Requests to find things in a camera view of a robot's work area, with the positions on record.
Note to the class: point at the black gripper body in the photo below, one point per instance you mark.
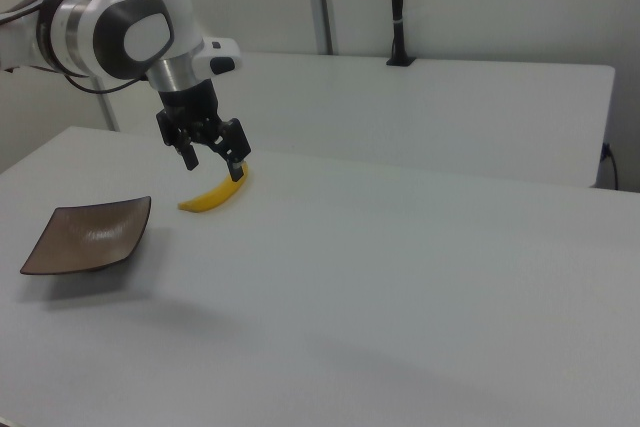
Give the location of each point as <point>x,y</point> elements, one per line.
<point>189,103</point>

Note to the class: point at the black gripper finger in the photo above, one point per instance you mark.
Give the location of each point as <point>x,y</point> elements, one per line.
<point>176,137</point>
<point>235,143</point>

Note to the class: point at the yellow banana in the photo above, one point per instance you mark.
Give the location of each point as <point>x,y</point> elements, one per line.
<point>212,197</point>

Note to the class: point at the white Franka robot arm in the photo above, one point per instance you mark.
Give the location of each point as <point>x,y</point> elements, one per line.
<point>130,7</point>

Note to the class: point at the brown square ceramic plate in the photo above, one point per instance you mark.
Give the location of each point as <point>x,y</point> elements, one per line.
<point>87,237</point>

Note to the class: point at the black camera pole with base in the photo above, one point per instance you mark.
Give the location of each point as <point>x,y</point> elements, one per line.
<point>398,7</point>

